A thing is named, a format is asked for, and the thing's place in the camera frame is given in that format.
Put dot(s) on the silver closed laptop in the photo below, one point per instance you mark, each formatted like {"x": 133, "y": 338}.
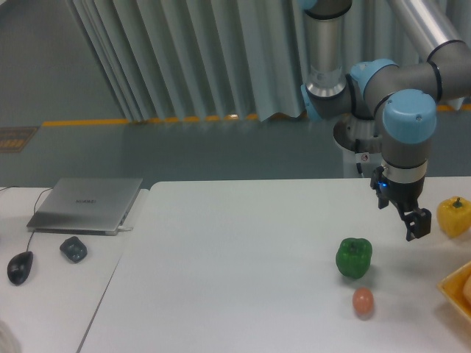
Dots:
{"x": 86, "y": 206}

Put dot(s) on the green bell pepper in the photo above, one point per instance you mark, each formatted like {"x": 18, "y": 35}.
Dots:
{"x": 353, "y": 257}

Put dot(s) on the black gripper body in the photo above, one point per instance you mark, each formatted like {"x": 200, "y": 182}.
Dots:
{"x": 404, "y": 196}

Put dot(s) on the black computer mouse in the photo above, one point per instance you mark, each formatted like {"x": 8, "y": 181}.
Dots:
{"x": 19, "y": 267}

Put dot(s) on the brown egg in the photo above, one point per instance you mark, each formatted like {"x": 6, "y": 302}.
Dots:
{"x": 363, "y": 301}

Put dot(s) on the yellow bell pepper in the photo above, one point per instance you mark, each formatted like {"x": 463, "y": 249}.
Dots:
{"x": 453, "y": 216}

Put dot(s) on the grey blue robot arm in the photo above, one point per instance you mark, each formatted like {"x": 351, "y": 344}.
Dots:
{"x": 398, "y": 104}

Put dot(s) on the yellow basket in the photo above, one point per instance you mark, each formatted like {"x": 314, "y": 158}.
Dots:
{"x": 454, "y": 311}

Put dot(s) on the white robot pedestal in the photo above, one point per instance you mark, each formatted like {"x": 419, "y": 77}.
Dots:
{"x": 351, "y": 154}

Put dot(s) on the pale green curtain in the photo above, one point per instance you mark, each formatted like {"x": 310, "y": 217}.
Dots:
{"x": 193, "y": 60}

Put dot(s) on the small black device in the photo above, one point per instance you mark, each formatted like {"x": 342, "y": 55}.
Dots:
{"x": 74, "y": 249}

